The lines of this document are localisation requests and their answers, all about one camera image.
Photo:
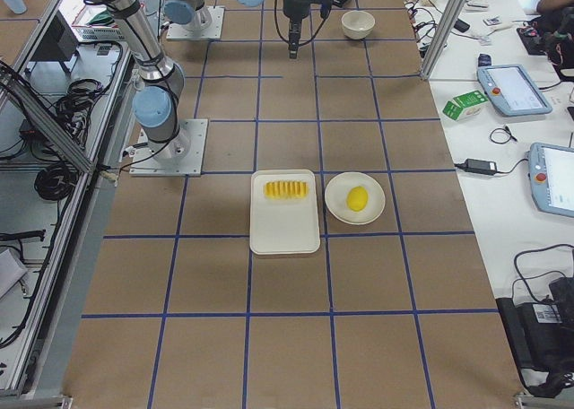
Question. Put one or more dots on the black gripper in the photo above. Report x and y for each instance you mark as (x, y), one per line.
(294, 6)

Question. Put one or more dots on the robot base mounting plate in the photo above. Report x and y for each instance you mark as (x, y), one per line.
(183, 156)

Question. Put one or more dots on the cream round plate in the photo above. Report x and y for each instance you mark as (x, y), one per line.
(336, 193)

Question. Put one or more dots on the cream ceramic bowl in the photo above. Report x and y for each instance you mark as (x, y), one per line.
(357, 24)

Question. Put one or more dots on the yellow lemon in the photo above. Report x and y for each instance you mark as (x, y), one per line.
(357, 198)

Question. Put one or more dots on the green white carton box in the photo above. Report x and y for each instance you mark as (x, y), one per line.
(465, 105)

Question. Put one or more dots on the white rectangular tray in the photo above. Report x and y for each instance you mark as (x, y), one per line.
(283, 227)

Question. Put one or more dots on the teach pendant upper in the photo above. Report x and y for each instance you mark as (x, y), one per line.
(511, 90)

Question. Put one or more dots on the teach pendant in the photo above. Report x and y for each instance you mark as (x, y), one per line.
(511, 90)
(551, 178)

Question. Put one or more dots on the black power adapter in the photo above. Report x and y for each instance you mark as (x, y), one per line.
(480, 167)

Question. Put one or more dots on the light blue plastic cup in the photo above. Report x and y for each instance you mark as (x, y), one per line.
(16, 6)

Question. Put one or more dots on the teach pendant lower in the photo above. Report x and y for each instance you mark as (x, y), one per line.
(551, 178)

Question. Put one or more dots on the aluminium frame post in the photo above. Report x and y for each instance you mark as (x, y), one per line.
(447, 21)

